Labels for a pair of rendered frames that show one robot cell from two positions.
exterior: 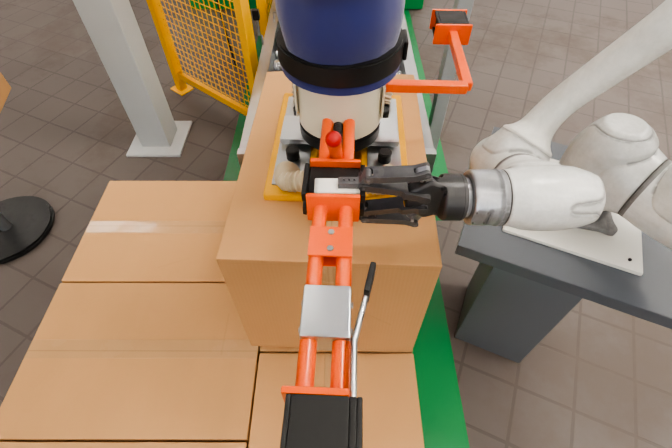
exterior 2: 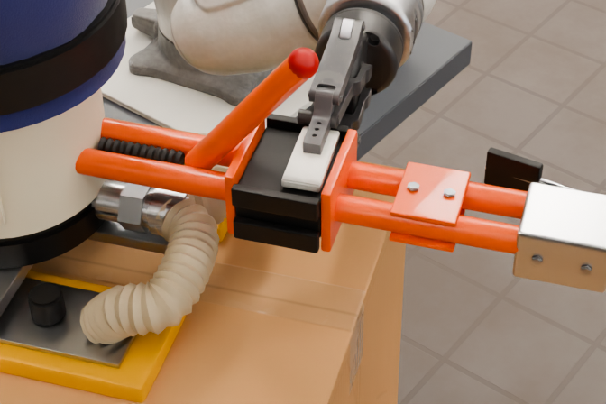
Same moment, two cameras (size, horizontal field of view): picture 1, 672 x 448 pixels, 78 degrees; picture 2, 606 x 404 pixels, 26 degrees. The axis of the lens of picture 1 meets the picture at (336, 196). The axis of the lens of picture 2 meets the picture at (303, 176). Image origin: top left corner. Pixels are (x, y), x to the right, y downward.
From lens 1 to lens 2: 0.82 m
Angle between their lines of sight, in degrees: 53
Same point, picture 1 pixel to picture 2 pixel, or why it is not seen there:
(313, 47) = (72, 4)
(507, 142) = not seen: outside the picture
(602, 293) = (402, 96)
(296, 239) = (283, 358)
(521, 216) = not seen: outside the picture
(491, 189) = not seen: outside the picture
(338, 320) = (592, 204)
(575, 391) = (411, 341)
